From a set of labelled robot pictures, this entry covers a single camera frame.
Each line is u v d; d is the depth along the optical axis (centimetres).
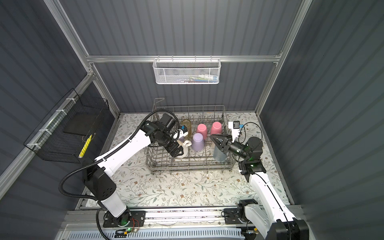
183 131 71
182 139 77
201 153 97
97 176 43
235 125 62
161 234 77
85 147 68
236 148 63
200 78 92
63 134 72
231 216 74
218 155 87
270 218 43
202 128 93
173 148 69
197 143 87
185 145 77
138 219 72
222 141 63
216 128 94
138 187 84
